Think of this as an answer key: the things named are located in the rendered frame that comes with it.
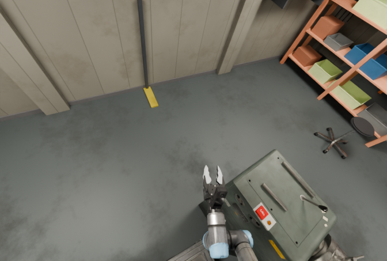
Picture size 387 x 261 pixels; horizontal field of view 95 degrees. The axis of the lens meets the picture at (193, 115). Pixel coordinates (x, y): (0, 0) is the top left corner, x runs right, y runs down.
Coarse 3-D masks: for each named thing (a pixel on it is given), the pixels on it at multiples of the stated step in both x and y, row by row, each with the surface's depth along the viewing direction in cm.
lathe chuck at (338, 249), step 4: (336, 244) 112; (336, 248) 109; (340, 248) 111; (336, 252) 107; (340, 252) 108; (344, 252) 111; (332, 256) 105; (336, 256) 105; (344, 256) 107; (328, 260) 104; (332, 260) 104; (336, 260) 104
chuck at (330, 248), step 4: (328, 236) 117; (328, 240) 113; (332, 240) 112; (324, 244) 113; (328, 244) 110; (332, 244) 109; (324, 248) 109; (328, 248) 107; (332, 248) 108; (320, 252) 108; (324, 252) 106; (328, 252) 106; (332, 252) 106; (312, 256) 110; (316, 256) 108; (320, 256) 106; (324, 256) 105; (328, 256) 105; (308, 260) 109; (312, 260) 107; (316, 260) 105; (320, 260) 105; (324, 260) 104
